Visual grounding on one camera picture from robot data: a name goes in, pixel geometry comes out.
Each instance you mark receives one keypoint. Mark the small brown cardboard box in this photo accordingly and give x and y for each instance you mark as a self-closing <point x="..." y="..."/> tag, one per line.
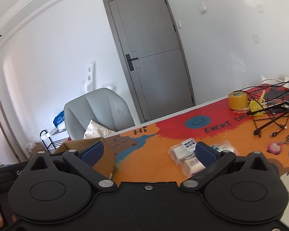
<point x="34" y="147"/>

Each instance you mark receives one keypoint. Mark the colourful cartoon table mat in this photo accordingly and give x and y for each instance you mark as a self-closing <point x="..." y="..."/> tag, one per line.
<point x="142" y="152"/>

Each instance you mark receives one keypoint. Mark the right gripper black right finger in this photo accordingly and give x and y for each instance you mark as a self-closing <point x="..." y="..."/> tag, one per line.
<point x="241" y="189"/>

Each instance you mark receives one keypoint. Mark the yellow tape roll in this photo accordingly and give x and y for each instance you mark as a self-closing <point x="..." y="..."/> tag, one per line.
<point x="238" y="100"/>

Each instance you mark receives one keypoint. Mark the white foam packing piece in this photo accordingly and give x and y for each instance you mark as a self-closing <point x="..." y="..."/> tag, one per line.
<point x="88" y="84"/>

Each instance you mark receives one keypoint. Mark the open cardboard box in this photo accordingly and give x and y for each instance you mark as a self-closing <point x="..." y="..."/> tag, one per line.
<point x="94" y="152"/>

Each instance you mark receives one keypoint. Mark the grey interior door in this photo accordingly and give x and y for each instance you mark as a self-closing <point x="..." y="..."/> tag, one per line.
<point x="160" y="83"/>

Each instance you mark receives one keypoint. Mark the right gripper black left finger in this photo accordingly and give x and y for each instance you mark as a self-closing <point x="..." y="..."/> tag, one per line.
<point x="80" y="182"/>

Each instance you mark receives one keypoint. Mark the black metal shoe rack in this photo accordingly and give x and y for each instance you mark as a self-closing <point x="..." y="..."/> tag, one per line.
<point x="53" y="139"/>

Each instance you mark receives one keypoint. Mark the white dotted cushion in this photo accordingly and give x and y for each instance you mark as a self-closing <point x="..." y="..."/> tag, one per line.
<point x="95" y="130"/>

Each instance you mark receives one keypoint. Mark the pink round keychain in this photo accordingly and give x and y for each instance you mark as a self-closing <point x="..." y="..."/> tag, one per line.
<point x="275" y="148"/>

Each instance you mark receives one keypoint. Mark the blue plastic bag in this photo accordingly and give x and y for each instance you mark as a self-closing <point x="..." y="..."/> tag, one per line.
<point x="59" y="119"/>

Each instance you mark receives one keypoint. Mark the black phone stand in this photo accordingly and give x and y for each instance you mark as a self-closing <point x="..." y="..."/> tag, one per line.
<point x="277" y="114"/>

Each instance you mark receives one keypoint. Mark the grey upholstered chair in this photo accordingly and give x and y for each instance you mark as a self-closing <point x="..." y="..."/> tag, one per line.
<point x="103" y="106"/>

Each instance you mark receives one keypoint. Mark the white wall switch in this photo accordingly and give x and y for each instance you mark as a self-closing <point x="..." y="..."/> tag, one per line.
<point x="202" y="8"/>

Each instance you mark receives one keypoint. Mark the yellow toy figure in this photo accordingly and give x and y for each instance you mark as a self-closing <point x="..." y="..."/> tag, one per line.
<point x="257" y="103"/>

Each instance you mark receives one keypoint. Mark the black door handle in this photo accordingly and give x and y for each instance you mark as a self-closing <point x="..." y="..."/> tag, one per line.
<point x="130" y="62"/>

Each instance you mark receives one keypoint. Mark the clear white pastry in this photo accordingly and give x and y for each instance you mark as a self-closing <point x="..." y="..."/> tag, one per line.
<point x="183" y="151"/>

